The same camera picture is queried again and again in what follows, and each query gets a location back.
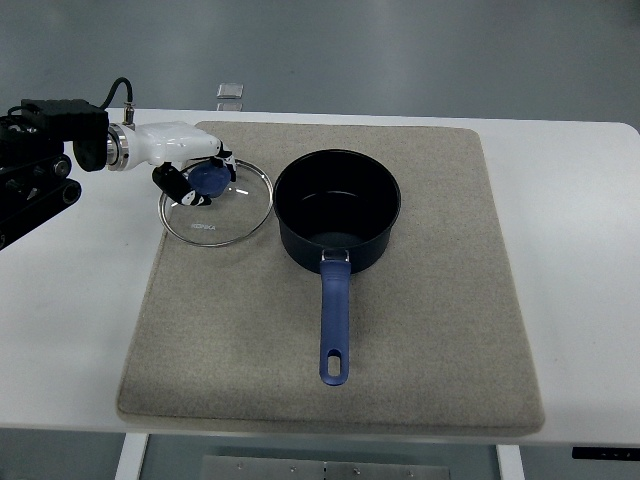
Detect white left table leg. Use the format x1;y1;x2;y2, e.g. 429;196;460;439
114;433;149;480

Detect grey metal base plate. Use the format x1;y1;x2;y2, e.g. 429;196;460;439
199;455;451;480

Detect silver floor plate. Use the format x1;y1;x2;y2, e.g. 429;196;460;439
216;83;244;99

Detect black table control panel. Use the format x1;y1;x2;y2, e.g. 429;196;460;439
571;446;640;462

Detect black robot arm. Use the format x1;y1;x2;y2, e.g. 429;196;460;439
1;77;134;248

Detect white right table leg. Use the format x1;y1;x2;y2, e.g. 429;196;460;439
496;445;525;480

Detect white table leg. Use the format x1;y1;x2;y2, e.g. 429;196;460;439
496;445;525;480
114;433;149;480

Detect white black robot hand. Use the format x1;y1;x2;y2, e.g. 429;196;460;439
106;122;237;206

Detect dark blue saucepan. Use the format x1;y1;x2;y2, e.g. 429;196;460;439
273;149;401;386

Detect beige felt mat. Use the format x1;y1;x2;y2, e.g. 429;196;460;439
116;121;545;437

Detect glass lid blue knob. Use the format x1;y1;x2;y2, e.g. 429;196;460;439
158;159;273;248

